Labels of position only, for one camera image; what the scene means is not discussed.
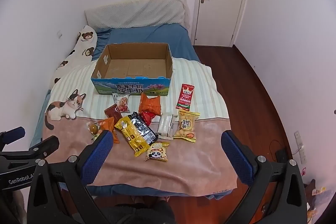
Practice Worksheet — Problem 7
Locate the long red sachet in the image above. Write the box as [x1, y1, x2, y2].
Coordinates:
[175, 84, 196, 111]

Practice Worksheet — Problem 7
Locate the small red snack packet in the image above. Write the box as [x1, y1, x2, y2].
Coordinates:
[140, 112, 156, 126]

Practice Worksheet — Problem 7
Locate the bear print pillow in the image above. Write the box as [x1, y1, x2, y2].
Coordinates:
[49, 25, 102, 88]

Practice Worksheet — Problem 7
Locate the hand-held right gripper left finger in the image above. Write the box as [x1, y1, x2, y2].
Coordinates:
[28, 130, 114, 224]

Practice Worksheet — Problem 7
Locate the panda print snack packet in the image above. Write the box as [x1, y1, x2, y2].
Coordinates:
[144, 142, 170, 162]

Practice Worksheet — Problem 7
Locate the white quilted headboard cushion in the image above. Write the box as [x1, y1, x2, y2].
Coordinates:
[84, 0, 190, 30]

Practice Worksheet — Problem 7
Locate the cat print blanket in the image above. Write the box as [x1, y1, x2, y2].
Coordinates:
[42, 56, 238, 197]

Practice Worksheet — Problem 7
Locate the small orange snack packet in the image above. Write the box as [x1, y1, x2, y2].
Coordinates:
[98, 116, 120, 144]

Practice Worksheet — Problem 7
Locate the large orange snack packet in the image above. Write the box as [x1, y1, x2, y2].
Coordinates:
[138, 93, 161, 116]

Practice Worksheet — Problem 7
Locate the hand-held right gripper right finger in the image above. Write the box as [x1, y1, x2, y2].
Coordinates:
[221, 131, 308, 224]

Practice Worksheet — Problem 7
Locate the white power strip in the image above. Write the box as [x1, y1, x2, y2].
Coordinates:
[294, 131, 307, 165]

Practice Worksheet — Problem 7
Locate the clear yellow pastry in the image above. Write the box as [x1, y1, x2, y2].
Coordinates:
[87, 121, 101, 136]

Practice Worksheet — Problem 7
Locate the bed with blue sheet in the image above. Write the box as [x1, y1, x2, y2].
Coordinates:
[30, 22, 235, 200]

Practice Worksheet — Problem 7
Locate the colourful clutter pile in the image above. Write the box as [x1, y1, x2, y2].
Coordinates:
[302, 168, 334, 215]

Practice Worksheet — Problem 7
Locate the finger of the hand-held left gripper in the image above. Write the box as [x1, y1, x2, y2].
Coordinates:
[0, 127, 26, 147]
[0, 135, 60, 162]

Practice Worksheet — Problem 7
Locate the brown snack packet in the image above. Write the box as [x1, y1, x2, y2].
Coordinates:
[104, 105, 123, 123]

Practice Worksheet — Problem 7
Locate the printed cardboard box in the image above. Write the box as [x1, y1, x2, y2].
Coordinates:
[91, 43, 174, 97]

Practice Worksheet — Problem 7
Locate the white cookie packet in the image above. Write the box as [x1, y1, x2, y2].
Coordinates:
[112, 93, 131, 114]

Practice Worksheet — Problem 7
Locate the yellow biscuit bag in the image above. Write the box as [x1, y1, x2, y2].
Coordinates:
[173, 110, 201, 143]

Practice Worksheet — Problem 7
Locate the black power adapter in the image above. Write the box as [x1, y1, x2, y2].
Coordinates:
[275, 150, 289, 162]

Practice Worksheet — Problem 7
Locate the yellow and black snack bag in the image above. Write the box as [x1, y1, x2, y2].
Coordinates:
[114, 112, 158, 158]

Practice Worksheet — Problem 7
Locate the white snack box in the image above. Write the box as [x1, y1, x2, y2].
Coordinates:
[157, 113, 178, 140]

